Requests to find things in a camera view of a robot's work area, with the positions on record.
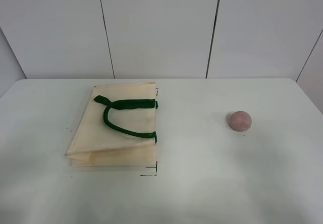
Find pinkish peach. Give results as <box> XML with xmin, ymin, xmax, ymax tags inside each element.
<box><xmin>226</xmin><ymin>111</ymin><xmax>252</xmax><ymax>132</ymax></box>

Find white linen bag green handles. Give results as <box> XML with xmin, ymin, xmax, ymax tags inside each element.
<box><xmin>65</xmin><ymin>82</ymin><xmax>158</xmax><ymax>167</ymax></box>

